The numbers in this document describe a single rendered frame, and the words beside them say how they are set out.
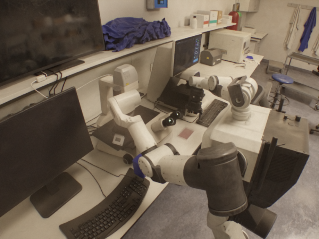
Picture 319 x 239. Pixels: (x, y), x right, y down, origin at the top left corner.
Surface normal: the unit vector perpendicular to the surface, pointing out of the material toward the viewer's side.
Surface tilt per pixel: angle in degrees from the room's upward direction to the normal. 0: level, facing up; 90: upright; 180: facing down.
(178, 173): 72
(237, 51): 90
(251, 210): 39
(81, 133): 86
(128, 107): 104
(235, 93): 89
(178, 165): 53
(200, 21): 90
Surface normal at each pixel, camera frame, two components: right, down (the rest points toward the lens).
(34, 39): 0.81, 0.27
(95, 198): 0.00, -0.82
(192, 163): -0.72, -0.62
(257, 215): 0.44, -0.39
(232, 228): 0.60, -0.08
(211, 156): -0.50, -0.62
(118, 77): -0.57, 0.31
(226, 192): -0.17, 0.02
